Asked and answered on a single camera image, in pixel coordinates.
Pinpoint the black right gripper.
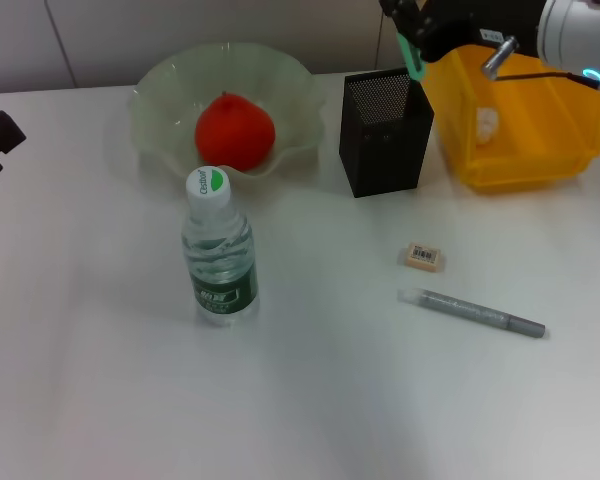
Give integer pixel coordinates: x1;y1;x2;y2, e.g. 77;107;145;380
379;0;545;65

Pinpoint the green utility knife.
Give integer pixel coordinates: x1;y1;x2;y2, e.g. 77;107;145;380
398;33;426;85

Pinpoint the white paper ball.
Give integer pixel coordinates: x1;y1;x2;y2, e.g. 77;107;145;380
474;106;501;146

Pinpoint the beige eraser with barcode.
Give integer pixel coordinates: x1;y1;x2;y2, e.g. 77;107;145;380
398;242;442;274

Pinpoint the clear green-label water bottle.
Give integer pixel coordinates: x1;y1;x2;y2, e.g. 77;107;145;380
181;167;260;329

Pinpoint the black mesh pen holder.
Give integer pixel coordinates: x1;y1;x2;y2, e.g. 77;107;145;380
338;66;435;200

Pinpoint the pale green wavy fruit plate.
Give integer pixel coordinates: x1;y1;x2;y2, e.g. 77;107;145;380
129;42;327;199

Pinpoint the grey marker pen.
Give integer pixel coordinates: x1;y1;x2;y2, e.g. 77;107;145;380
397;287;547;340

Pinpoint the yellow plastic bin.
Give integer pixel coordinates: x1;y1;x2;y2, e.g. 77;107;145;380
422;42;600;195

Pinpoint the silver right gripper cable plug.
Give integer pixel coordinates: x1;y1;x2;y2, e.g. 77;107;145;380
481;35;589;82

